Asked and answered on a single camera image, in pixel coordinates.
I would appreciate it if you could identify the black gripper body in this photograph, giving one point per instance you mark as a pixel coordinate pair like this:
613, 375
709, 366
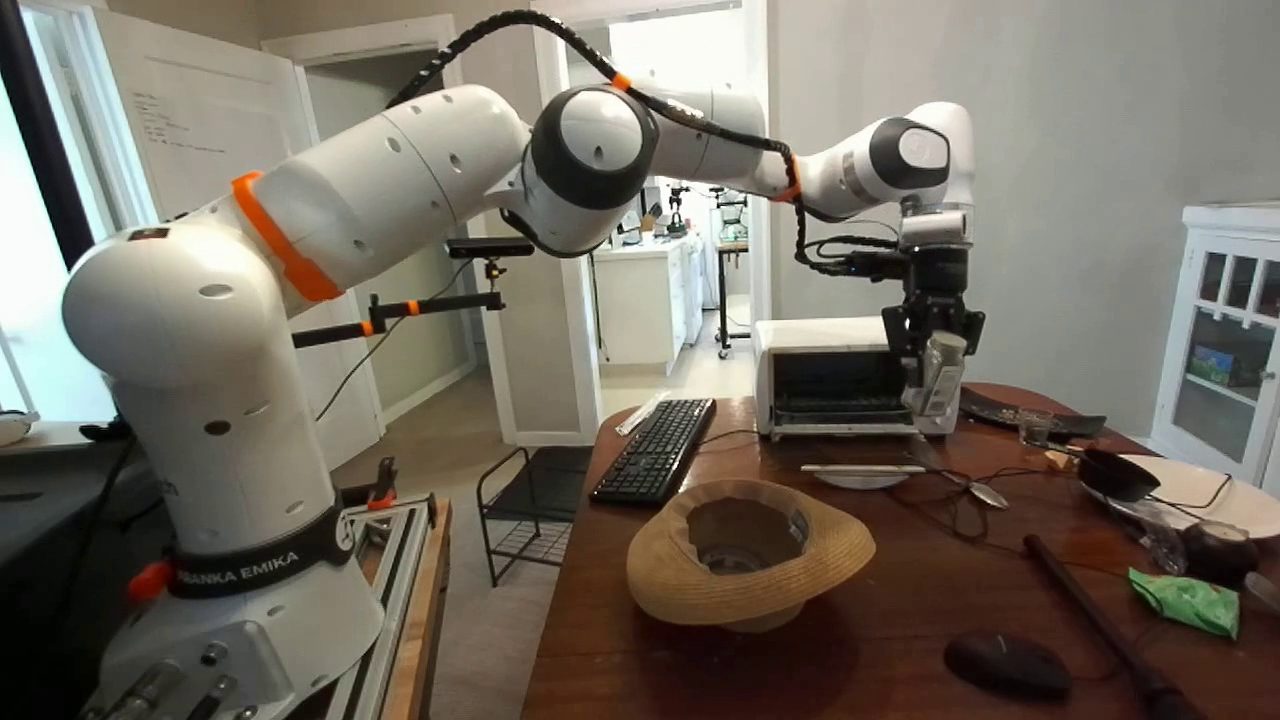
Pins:
938, 278

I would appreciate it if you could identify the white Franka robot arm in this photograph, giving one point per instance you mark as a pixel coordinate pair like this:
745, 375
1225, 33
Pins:
201, 346

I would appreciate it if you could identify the white toaster oven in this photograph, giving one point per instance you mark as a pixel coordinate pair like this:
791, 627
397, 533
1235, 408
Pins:
815, 341

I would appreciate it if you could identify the black flat tray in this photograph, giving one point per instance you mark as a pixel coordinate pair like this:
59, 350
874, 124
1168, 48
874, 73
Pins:
1003, 408

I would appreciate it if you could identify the small clear drinking glass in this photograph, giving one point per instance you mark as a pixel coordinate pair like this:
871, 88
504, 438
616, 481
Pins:
1035, 431

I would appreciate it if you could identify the small grey metal piece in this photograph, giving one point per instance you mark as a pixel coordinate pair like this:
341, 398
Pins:
989, 499

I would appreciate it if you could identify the white glass-door cabinet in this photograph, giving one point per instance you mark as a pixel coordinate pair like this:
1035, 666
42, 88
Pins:
1223, 346

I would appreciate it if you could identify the black computer keyboard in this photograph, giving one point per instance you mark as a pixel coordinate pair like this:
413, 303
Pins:
653, 454

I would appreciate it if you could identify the white kitchen cabinet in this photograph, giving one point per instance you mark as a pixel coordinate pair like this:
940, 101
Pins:
642, 303

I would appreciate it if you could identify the black oval mouse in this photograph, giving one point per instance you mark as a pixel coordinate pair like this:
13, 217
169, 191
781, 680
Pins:
1006, 666

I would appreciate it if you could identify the long black stick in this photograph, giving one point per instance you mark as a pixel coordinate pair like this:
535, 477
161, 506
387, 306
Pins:
1105, 627

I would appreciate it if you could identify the tan straw hat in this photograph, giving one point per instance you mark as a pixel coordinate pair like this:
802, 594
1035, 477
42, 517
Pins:
666, 565

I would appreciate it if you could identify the green foil packet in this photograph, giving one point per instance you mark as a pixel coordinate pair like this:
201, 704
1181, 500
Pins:
1186, 601

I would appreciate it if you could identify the black chair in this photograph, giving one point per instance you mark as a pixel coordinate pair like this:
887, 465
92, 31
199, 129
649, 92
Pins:
487, 543

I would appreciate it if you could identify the wooden robot platform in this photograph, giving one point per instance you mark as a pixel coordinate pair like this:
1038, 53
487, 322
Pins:
430, 627

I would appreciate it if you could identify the black orange clamp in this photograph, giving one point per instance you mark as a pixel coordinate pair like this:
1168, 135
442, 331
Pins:
364, 486

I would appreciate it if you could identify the black stereo camera bar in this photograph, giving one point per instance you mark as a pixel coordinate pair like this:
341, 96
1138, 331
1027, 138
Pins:
487, 244

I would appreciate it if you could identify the black camera stand rod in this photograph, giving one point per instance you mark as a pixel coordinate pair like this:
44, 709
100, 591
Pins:
400, 312

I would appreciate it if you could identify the aluminium extrusion base frame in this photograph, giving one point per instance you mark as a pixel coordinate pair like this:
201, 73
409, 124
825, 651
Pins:
387, 573

